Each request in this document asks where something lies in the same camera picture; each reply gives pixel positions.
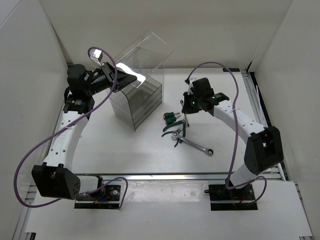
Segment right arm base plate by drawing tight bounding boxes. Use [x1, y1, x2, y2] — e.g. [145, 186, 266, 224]
[204, 184, 258, 211]

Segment clear plastic drawer organizer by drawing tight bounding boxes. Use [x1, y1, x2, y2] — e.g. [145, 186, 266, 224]
[109, 31, 174, 131]

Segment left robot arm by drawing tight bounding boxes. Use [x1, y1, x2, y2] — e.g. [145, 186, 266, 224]
[31, 47, 138, 200]

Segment green handled cutting pliers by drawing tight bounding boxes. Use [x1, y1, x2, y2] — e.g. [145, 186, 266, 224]
[162, 119, 186, 132]

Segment small ratchet wrench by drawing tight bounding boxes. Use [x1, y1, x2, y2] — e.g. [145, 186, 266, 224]
[179, 100, 190, 128]

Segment large ratchet wrench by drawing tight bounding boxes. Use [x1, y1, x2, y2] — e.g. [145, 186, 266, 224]
[171, 132, 214, 156]

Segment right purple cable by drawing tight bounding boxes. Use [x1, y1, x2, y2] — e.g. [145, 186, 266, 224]
[184, 61, 267, 206]

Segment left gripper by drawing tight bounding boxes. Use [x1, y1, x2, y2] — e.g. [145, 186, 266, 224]
[84, 62, 137, 96]

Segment green handled small pliers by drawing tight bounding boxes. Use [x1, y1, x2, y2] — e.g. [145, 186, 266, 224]
[161, 125, 186, 137]

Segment aluminium front rail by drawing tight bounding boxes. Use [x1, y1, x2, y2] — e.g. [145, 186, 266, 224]
[99, 171, 283, 181]

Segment aluminium right rail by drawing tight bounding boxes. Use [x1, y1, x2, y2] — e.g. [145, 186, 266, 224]
[241, 70, 286, 181]

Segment aluminium rail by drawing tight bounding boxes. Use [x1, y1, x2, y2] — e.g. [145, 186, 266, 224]
[241, 70, 286, 181]
[99, 171, 283, 181]

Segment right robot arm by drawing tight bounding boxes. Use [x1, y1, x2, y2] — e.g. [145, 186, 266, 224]
[182, 77, 284, 200]

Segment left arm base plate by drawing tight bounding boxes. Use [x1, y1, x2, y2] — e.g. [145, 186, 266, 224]
[74, 175, 129, 210]

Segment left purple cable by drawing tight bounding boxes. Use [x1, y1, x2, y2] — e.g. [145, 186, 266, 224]
[12, 46, 129, 210]

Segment purple cable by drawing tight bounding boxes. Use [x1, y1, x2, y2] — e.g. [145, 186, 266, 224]
[184, 61, 267, 206]
[12, 46, 129, 210]

